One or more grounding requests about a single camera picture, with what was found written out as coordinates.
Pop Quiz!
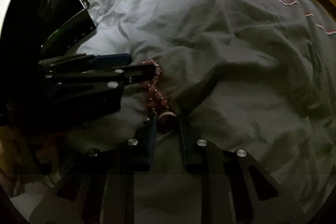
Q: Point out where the white striped bedsheet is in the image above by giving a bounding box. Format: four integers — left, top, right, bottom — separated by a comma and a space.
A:
10, 173, 61, 221

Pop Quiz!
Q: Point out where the grey duvet cover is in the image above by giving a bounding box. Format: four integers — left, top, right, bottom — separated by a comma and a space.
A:
78, 0, 335, 223

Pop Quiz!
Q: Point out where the black jewelry box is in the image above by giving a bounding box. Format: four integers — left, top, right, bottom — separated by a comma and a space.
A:
42, 0, 96, 55

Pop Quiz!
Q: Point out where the red bead bracelet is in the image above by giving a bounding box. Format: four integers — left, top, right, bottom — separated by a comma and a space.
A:
140, 58, 177, 122

